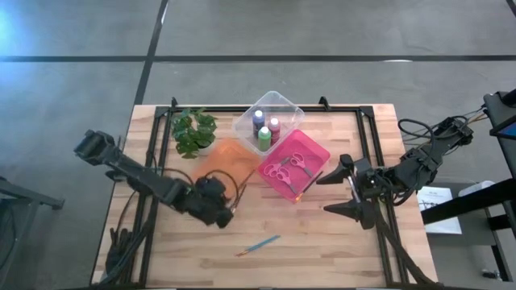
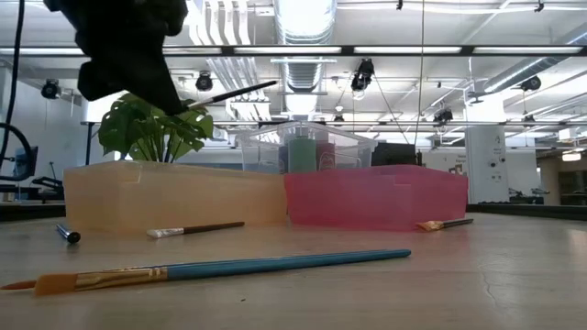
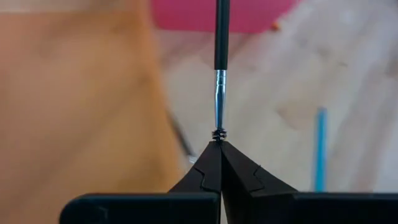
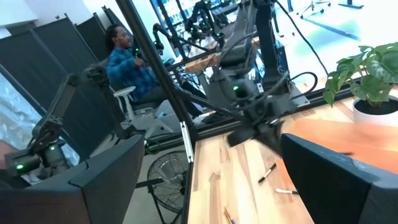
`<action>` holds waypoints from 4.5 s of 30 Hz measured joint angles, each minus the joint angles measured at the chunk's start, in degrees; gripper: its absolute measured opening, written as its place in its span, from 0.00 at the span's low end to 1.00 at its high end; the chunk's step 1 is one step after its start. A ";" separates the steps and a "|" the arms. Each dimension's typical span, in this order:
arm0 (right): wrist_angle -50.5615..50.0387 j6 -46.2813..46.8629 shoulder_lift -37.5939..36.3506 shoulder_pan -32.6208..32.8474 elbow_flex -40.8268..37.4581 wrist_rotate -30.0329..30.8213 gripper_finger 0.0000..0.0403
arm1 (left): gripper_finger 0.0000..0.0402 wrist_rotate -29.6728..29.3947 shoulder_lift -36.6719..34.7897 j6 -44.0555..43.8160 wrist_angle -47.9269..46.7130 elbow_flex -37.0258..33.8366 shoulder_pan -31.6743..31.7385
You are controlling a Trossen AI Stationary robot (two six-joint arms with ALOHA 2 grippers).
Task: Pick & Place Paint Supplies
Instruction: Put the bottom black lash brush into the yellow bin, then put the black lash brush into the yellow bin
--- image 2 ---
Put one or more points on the black ceiling spotlight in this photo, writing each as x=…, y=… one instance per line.
x=204, y=82
x=532, y=83
x=50, y=89
x=364, y=73
x=442, y=117

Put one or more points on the silver ceiling duct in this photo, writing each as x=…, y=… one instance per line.
x=305, y=27

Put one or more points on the black monitor box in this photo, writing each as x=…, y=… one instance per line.
x=394, y=156

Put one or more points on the white pillar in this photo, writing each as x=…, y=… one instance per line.
x=486, y=165

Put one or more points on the blue screen monitor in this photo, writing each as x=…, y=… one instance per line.
x=25, y=160

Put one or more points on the orange plastic bin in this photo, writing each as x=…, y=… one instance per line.
x=183, y=197

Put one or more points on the clear plastic bin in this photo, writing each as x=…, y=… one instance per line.
x=353, y=151

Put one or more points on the pink plastic bin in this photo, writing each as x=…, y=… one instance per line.
x=376, y=197

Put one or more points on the dark paintbrush orange bristles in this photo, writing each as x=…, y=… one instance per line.
x=454, y=223

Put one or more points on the brown paintbrush white bristles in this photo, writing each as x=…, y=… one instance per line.
x=206, y=227

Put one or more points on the green paint bottle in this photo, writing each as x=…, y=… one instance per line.
x=302, y=156

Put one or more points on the green potted plant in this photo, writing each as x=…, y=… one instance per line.
x=137, y=133

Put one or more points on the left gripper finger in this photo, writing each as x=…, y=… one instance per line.
x=156, y=82

